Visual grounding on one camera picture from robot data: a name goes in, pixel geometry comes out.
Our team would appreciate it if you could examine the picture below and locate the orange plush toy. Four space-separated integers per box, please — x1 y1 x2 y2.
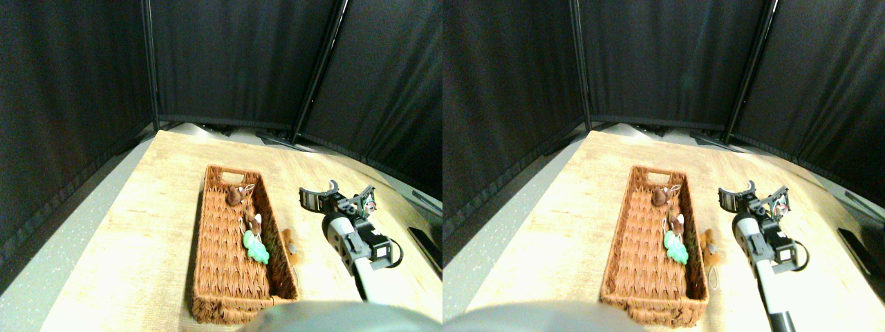
698 228 721 288
280 228 301 267

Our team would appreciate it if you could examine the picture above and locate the brown and white plush toy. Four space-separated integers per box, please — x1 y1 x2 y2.
242 205 263 236
665 207 687 236

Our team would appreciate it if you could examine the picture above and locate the dark brown plush toy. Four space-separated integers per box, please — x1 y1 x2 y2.
225 183 255 206
650 185 682 207

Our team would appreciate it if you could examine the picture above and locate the green plush toy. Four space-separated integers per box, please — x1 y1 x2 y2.
664 230 690 266
242 230 270 265

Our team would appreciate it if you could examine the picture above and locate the brown wicker basket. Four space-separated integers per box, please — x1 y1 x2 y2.
600 165 709 324
192 165 299 324

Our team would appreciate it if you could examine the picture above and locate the black curtain stand pole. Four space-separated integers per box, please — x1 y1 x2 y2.
723 0 779 142
290 0 346 142
142 0 161 129
570 0 592 129

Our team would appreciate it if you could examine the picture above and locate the black bracket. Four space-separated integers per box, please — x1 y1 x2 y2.
769 185 791 219

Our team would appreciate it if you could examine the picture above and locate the black wire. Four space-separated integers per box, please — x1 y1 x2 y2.
792 239 811 272
384 237 406 269

